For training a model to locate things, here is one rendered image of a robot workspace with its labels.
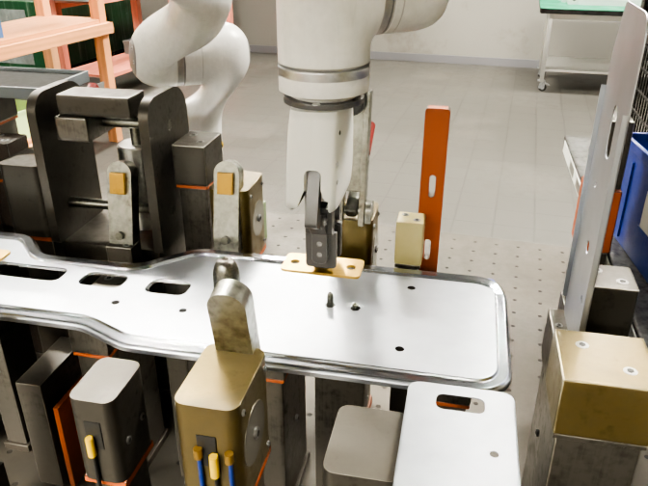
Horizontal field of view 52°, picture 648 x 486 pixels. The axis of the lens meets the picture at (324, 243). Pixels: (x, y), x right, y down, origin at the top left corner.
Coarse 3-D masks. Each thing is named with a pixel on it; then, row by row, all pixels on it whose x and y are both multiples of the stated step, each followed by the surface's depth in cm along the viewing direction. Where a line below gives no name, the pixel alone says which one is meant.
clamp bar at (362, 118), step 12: (360, 108) 79; (360, 120) 83; (360, 132) 84; (360, 144) 84; (360, 156) 85; (360, 168) 85; (360, 180) 85; (360, 192) 85; (360, 204) 86; (360, 216) 86
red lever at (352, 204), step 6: (372, 126) 93; (372, 132) 93; (372, 138) 93; (348, 192) 88; (354, 192) 88; (348, 198) 87; (354, 198) 87; (348, 204) 87; (354, 204) 86; (348, 210) 86; (354, 210) 86; (348, 216) 87; (354, 216) 87
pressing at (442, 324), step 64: (64, 256) 88; (192, 256) 88; (256, 256) 88; (64, 320) 75; (128, 320) 75; (192, 320) 75; (256, 320) 75; (320, 320) 75; (384, 320) 75; (448, 320) 75; (384, 384) 66; (448, 384) 65
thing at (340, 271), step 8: (288, 256) 71; (296, 256) 71; (304, 256) 71; (288, 264) 70; (296, 264) 70; (304, 264) 70; (344, 264) 70; (352, 264) 70; (360, 264) 70; (296, 272) 69; (304, 272) 69; (312, 272) 68; (320, 272) 68; (328, 272) 68; (336, 272) 68; (344, 272) 68; (352, 272) 68; (360, 272) 68
